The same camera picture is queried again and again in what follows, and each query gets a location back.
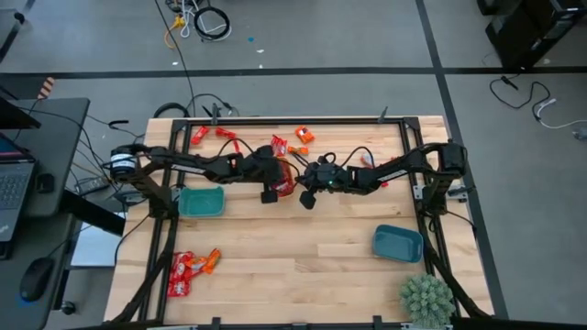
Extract black coiled cable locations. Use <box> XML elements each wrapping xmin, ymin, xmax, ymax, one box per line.
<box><xmin>193</xmin><ymin>5</ymin><xmax>232</xmax><ymax>42</ymax></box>

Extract green plastic bin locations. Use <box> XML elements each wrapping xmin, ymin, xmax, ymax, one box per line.
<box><xmin>177</xmin><ymin>185</ymin><xmax>227</xmax><ymax>218</ymax></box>

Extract long black floor cable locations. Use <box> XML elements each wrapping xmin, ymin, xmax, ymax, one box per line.
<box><xmin>152</xmin><ymin>0</ymin><xmax>197</xmax><ymax>118</ymax></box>

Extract red twin candy packet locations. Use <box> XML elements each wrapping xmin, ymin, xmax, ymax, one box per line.
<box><xmin>270</xmin><ymin>134</ymin><xmax>289</xmax><ymax>159</ymax></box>

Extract grey laptop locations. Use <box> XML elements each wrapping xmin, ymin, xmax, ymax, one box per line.
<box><xmin>0</xmin><ymin>131</ymin><xmax>39</xmax><ymax>260</ymax></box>

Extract thick black cable loop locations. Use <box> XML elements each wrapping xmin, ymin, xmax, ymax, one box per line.
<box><xmin>152</xmin><ymin>102</ymin><xmax>191</xmax><ymax>120</ymax></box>

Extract white cable with plug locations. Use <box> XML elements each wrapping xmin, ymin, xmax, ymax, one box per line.
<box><xmin>533</xmin><ymin>96</ymin><xmax>587</xmax><ymax>131</ymax></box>

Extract black equipment case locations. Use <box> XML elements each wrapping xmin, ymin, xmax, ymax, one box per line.
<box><xmin>476</xmin><ymin>0</ymin><xmax>587</xmax><ymax>71</ymax></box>

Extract black cable bundle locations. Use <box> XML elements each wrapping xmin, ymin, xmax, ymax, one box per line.
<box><xmin>185</xmin><ymin>93</ymin><xmax>240</xmax><ymax>119</ymax></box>

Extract black cable with plug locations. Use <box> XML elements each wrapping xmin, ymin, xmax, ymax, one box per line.
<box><xmin>489</xmin><ymin>74</ymin><xmax>552</xmax><ymax>123</ymax></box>

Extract white board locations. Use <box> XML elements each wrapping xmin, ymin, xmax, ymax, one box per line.
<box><xmin>70</xmin><ymin>223</ymin><xmax>125</xmax><ymax>269</ymax></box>

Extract orange black striped object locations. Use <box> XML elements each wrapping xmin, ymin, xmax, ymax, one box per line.
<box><xmin>37</xmin><ymin>76</ymin><xmax>57</xmax><ymax>101</ymax></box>

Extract black tilted screen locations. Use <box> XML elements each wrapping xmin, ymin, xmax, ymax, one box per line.
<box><xmin>0</xmin><ymin>95</ymin><xmax>42</xmax><ymax>131</ymax></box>

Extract green artificial plant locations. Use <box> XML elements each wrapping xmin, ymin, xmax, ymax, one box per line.
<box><xmin>398</xmin><ymin>272</ymin><xmax>458</xmax><ymax>329</ymax></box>

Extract yellow cable with plug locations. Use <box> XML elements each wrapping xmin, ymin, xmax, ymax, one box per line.
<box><xmin>163</xmin><ymin>15</ymin><xmax>187</xmax><ymax>50</ymax></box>

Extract black aluminium rig frame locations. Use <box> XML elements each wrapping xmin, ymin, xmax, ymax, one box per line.
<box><xmin>107</xmin><ymin>104</ymin><xmax>495</xmax><ymax>330</ymax></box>

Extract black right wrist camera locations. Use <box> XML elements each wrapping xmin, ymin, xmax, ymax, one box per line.
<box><xmin>298</xmin><ymin>191</ymin><xmax>318</xmax><ymax>212</ymax></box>

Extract black stand bar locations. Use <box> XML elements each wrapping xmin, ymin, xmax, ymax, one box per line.
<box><xmin>0</xmin><ymin>0</ymin><xmax>37</xmax><ymax>64</ymax></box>

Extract black desk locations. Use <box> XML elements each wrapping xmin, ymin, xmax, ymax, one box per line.
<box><xmin>0</xmin><ymin>96</ymin><xmax>91</xmax><ymax>330</ymax></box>

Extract blue-grey plastic bin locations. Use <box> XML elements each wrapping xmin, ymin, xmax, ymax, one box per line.
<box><xmin>371</xmin><ymin>223</ymin><xmax>425</xmax><ymax>265</ymax></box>

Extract small black puck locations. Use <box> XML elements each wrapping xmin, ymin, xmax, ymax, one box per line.
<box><xmin>36</xmin><ymin>172</ymin><xmax>57</xmax><ymax>194</ymax></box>

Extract black computer mouse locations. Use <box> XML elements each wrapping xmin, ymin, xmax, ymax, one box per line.
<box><xmin>18</xmin><ymin>257</ymin><xmax>56</xmax><ymax>303</ymax></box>

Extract black power strip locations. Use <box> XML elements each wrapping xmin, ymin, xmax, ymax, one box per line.
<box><xmin>74</xmin><ymin>175</ymin><xmax>112</xmax><ymax>195</ymax></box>

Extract white floor cable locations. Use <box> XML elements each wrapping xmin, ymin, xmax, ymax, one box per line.
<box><xmin>178</xmin><ymin>0</ymin><xmax>233</xmax><ymax>43</ymax></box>

